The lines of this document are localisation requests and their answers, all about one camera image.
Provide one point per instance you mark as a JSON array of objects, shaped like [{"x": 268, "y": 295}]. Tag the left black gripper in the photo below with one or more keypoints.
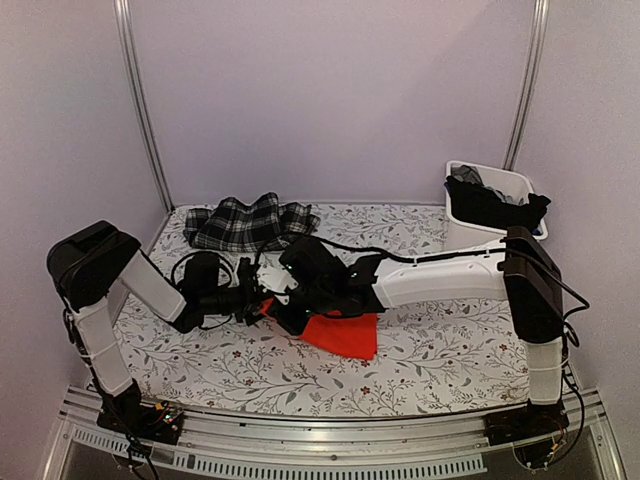
[{"x": 251, "y": 303}]

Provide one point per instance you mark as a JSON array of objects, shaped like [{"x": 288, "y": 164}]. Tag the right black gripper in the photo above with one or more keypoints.
[{"x": 293, "y": 324}]

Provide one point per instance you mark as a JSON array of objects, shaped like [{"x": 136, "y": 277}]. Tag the red orange garment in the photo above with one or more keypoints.
[{"x": 352, "y": 338}]

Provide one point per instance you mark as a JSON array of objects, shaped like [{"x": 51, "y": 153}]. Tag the black white plaid skirt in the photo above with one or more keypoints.
[{"x": 265, "y": 225}]

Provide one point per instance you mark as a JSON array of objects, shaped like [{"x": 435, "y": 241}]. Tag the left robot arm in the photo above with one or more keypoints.
[{"x": 91, "y": 264}]

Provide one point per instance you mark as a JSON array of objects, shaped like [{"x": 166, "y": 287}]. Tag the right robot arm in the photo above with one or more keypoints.
[{"x": 308, "y": 279}]

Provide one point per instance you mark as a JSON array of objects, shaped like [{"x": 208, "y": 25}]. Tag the white plastic laundry bin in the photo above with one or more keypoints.
[{"x": 512, "y": 187}]

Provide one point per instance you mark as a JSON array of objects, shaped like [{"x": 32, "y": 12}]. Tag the floral patterned table mat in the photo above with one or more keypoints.
[{"x": 433, "y": 357}]

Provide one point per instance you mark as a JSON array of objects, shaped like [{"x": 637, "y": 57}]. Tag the black garment in bin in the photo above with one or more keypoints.
[{"x": 479, "y": 205}]

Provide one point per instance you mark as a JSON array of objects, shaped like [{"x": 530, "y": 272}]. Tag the grey garment in bin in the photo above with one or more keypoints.
[{"x": 466, "y": 173}]

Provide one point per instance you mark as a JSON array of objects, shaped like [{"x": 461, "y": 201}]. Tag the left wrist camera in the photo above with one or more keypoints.
[{"x": 246, "y": 276}]

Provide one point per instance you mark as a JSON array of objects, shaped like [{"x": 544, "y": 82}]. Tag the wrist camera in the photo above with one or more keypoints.
[
  {"x": 275, "y": 282},
  {"x": 246, "y": 276}
]

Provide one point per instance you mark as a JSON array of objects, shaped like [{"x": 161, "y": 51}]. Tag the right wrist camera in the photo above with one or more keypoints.
[{"x": 275, "y": 282}]

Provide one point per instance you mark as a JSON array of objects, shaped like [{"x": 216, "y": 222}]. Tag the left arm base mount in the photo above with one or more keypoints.
[{"x": 125, "y": 413}]

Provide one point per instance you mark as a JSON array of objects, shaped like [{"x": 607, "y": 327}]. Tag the aluminium front rail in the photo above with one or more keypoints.
[{"x": 239, "y": 445}]

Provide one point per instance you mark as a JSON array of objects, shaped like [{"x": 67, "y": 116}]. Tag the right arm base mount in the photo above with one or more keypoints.
[{"x": 525, "y": 422}]

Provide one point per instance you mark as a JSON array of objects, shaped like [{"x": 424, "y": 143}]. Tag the right aluminium frame post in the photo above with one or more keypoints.
[{"x": 527, "y": 90}]

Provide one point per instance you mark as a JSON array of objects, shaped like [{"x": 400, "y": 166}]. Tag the aluminium frame post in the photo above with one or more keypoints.
[
  {"x": 124, "y": 24},
  {"x": 527, "y": 90}
]

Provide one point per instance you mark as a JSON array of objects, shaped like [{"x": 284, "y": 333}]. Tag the left aluminium frame post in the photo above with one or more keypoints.
[{"x": 124, "y": 24}]

